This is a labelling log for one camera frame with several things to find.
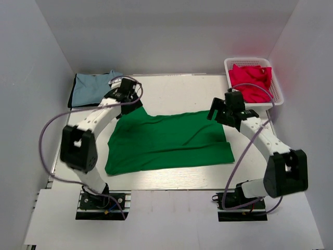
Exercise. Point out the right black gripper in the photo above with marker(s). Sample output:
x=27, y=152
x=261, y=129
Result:
x=219, y=104

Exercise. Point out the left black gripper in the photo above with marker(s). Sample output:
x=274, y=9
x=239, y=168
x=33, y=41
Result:
x=133, y=106

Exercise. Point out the green t shirt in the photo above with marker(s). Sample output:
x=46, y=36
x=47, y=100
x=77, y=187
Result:
x=141, y=142

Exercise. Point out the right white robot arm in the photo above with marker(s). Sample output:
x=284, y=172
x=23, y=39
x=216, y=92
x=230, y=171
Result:
x=287, y=169

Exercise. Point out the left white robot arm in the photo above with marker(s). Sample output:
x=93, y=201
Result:
x=78, y=143

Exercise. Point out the light blue folded t shirt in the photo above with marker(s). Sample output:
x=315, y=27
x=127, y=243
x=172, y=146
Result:
x=89, y=90

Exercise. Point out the red t shirt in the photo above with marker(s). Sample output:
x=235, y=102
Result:
x=253, y=82

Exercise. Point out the white plastic basket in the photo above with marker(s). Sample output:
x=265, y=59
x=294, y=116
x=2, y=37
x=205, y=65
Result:
x=254, y=61

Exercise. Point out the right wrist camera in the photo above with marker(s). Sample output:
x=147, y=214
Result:
x=234, y=101

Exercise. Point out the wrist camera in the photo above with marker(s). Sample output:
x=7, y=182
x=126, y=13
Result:
x=127, y=86
x=234, y=101

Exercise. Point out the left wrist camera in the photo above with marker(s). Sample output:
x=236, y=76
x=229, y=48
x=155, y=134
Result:
x=127, y=86

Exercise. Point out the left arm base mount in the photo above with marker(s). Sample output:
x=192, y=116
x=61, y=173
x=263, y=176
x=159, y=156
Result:
x=90, y=208

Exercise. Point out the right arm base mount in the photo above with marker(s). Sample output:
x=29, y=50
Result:
x=249, y=212

